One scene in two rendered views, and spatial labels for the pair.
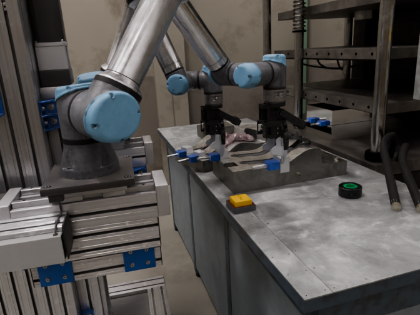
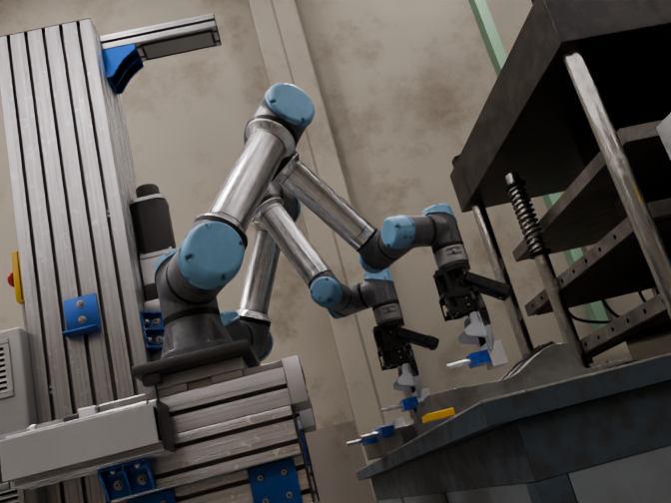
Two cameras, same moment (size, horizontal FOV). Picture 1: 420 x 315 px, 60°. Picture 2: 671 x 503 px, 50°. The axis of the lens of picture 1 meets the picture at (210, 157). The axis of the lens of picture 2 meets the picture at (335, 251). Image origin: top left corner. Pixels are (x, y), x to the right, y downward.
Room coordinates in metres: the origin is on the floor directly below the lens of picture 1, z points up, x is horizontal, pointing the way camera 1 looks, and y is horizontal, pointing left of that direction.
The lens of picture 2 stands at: (-0.41, -0.18, 0.72)
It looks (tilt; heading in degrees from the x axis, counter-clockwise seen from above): 19 degrees up; 7
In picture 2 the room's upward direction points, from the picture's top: 15 degrees counter-clockwise
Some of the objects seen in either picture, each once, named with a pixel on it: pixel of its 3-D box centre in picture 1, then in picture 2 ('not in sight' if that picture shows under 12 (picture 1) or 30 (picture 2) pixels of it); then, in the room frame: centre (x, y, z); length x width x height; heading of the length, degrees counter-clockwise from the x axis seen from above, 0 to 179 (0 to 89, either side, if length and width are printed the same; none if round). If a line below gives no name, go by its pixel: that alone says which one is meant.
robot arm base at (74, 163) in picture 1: (88, 152); (195, 339); (0.95, 0.32, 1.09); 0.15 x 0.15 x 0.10
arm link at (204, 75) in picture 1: (211, 79); (379, 288); (1.48, -0.02, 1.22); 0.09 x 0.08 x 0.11; 79
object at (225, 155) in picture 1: (211, 157); (405, 404); (1.47, -0.01, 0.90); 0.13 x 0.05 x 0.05; 106
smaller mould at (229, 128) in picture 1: (215, 130); not in sight; (2.25, -0.04, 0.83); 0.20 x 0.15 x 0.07; 106
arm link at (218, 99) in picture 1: (213, 99); (388, 315); (1.47, -0.03, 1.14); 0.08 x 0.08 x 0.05
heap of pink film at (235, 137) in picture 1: (229, 137); not in sight; (1.80, -0.11, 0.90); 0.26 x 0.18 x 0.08; 123
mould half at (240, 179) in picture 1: (277, 159); (513, 388); (1.49, -0.29, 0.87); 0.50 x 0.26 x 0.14; 106
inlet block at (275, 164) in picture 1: (269, 165); (474, 359); (1.22, -0.21, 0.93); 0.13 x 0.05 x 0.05; 106
